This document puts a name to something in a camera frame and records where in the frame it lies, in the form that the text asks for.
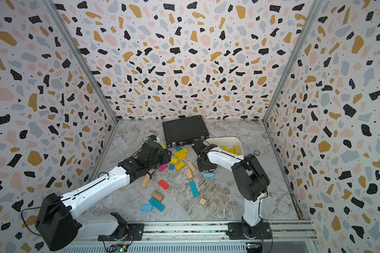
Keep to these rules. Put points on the natural wood block slanted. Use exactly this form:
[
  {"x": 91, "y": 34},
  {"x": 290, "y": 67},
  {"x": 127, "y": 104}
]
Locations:
[{"x": 191, "y": 166}]

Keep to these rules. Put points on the small card box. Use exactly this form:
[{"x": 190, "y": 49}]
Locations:
[{"x": 151, "y": 135}]

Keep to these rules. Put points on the yellow block centre slanted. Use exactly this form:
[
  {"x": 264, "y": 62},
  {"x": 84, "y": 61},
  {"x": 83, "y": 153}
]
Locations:
[{"x": 180, "y": 165}]

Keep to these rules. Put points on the yellow flat block left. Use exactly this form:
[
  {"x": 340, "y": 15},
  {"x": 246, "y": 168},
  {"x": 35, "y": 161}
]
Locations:
[{"x": 173, "y": 161}]

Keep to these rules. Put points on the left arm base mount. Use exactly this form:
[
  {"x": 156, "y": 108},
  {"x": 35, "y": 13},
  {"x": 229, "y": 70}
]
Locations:
[{"x": 129, "y": 232}]

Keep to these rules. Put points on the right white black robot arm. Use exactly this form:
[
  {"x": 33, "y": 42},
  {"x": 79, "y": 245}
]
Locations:
[{"x": 251, "y": 179}]

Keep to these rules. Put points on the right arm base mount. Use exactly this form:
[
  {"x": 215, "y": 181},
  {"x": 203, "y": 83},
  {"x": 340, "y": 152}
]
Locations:
[{"x": 241, "y": 230}]

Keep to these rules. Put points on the natural wood long block left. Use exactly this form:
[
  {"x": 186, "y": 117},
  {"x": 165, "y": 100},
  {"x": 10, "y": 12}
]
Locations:
[{"x": 146, "y": 181}]

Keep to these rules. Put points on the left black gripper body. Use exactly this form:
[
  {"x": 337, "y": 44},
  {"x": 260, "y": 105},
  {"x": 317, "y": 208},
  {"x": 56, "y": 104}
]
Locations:
[{"x": 162, "y": 157}]

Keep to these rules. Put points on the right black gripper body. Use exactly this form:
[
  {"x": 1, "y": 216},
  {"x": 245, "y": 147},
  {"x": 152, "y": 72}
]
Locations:
[{"x": 202, "y": 167}]

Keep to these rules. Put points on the light blue cylinder block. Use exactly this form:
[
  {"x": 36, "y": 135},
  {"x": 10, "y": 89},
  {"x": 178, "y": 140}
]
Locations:
[{"x": 208, "y": 175}]

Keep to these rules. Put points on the large yellow block top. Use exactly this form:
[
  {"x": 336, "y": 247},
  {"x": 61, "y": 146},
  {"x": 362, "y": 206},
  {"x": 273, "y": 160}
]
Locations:
[{"x": 179, "y": 153}]

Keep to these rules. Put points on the red block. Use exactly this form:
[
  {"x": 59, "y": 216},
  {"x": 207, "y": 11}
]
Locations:
[{"x": 163, "y": 184}]

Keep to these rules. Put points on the white plastic bin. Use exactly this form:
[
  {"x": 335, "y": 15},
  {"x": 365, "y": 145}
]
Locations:
[{"x": 229, "y": 143}]

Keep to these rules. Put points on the yellow block under large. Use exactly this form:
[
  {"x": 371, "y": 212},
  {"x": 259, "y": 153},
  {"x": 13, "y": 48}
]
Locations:
[{"x": 182, "y": 156}]

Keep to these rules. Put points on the natural wood block front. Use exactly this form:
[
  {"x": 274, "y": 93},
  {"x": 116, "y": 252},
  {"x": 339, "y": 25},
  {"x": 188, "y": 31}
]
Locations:
[{"x": 156, "y": 195}]

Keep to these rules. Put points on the magenta block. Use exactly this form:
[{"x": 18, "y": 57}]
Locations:
[{"x": 162, "y": 167}]

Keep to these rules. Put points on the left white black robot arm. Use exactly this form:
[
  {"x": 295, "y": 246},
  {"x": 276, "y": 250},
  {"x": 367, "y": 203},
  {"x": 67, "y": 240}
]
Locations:
[{"x": 60, "y": 219}]

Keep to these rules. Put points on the small light blue block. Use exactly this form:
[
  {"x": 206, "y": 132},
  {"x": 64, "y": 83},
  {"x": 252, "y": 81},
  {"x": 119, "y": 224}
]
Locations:
[{"x": 146, "y": 207}]

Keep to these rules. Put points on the small natural wood cube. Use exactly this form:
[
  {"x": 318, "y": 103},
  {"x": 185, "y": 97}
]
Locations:
[{"x": 202, "y": 202}]

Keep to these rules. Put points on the teal long block front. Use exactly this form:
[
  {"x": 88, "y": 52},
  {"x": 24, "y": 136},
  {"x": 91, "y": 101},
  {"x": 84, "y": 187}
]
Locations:
[{"x": 158, "y": 205}]

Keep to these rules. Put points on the natural wood block centre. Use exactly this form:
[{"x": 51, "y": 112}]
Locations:
[{"x": 189, "y": 174}]

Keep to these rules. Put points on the black briefcase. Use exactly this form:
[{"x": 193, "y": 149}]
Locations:
[{"x": 184, "y": 131}]

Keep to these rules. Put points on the teal slanted block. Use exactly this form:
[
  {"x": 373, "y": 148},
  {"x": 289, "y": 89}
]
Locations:
[{"x": 194, "y": 189}]

